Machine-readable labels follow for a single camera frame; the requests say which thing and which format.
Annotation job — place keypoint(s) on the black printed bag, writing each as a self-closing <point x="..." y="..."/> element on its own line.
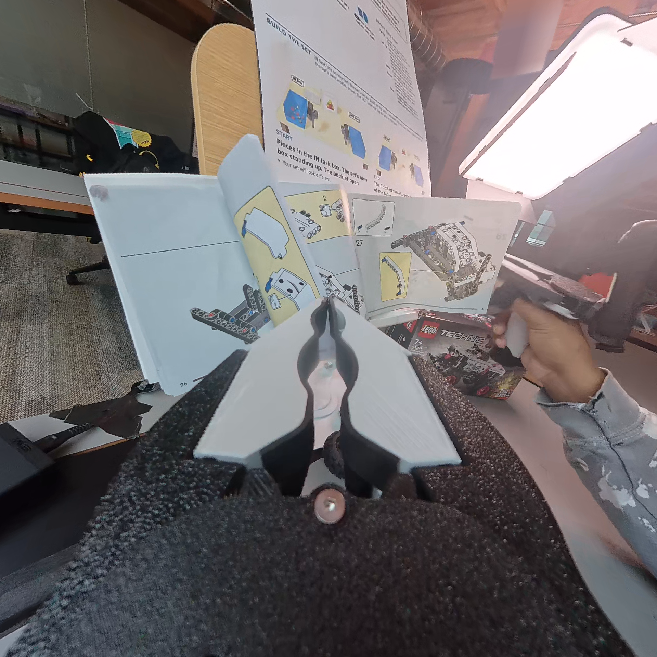
<point x="128" y="149"/>

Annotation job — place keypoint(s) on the window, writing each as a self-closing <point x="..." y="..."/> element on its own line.
<point x="539" y="228"/>

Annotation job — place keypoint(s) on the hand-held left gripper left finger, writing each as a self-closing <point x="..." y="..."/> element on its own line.
<point x="256" y="400"/>

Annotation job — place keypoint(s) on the white task instruction poster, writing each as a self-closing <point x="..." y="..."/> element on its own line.
<point x="333" y="61"/>

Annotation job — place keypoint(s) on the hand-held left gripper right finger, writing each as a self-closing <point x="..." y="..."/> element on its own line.
<point x="395" y="405"/>

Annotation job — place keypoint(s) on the dark storage shelf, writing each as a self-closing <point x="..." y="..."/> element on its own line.
<point x="31" y="133"/>

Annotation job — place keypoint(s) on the black office chair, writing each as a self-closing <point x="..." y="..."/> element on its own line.
<point x="87" y="267"/>

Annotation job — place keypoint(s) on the person's right forearm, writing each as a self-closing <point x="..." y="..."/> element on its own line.
<point x="611" y="451"/>

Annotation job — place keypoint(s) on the black power adapter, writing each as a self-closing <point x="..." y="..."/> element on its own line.
<point x="20" y="462"/>

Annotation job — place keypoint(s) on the building instruction booklet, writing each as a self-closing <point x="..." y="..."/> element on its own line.
<point x="169" y="256"/>

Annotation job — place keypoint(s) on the grey desk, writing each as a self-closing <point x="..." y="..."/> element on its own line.
<point x="539" y="451"/>

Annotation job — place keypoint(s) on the person's right hand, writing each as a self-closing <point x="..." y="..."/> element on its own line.
<point x="554" y="354"/>

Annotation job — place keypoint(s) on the white light panel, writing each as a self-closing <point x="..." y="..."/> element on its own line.
<point x="564" y="113"/>

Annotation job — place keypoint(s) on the black toy set box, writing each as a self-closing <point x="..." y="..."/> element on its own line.
<point x="462" y="354"/>

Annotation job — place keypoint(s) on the black toy tyre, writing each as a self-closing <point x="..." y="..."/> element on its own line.
<point x="333" y="457"/>

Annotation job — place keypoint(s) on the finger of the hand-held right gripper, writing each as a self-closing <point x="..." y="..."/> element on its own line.
<point x="528" y="280"/>

